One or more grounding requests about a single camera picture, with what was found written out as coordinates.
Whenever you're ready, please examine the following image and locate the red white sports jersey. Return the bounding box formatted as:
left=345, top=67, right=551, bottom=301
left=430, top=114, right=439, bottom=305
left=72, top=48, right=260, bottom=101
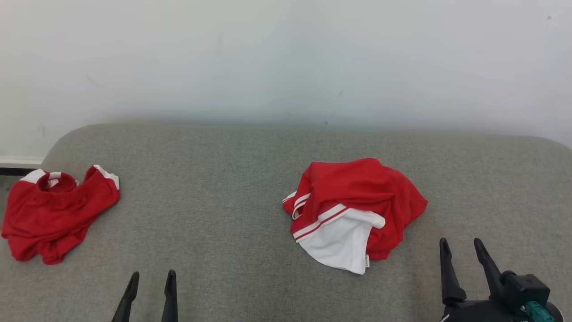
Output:
left=282, top=157, right=428, bottom=275

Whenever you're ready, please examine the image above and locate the grey fabric sofa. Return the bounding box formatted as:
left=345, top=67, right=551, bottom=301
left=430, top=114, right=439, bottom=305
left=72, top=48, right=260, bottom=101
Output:
left=0, top=123, right=572, bottom=322

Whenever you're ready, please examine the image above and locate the red shorts white trim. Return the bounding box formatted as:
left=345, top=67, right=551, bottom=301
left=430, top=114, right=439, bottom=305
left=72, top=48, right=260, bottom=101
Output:
left=1, top=165, right=120, bottom=265

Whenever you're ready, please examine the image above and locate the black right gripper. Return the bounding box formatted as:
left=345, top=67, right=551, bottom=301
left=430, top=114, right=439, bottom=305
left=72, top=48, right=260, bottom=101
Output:
left=439, top=237, right=530, bottom=322

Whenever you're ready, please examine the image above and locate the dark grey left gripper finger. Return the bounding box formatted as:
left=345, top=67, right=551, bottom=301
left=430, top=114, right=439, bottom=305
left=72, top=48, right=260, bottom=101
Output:
left=161, top=269, right=179, bottom=322
left=112, top=271, right=140, bottom=322

